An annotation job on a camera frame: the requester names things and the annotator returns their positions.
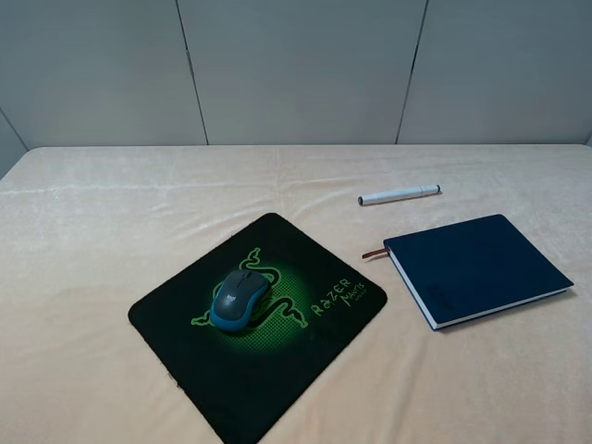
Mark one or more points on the white marker pen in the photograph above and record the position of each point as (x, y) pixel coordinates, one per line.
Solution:
(398, 195)

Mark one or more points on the grey and teal computer mouse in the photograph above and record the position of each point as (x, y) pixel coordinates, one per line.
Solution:
(233, 304)

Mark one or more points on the black green Razer mouse pad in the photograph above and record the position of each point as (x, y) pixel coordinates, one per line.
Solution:
(243, 382)

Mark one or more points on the dark blue notebook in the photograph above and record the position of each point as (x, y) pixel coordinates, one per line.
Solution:
(472, 269)

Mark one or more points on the peach tablecloth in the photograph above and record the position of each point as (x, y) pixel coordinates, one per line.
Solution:
(86, 232)

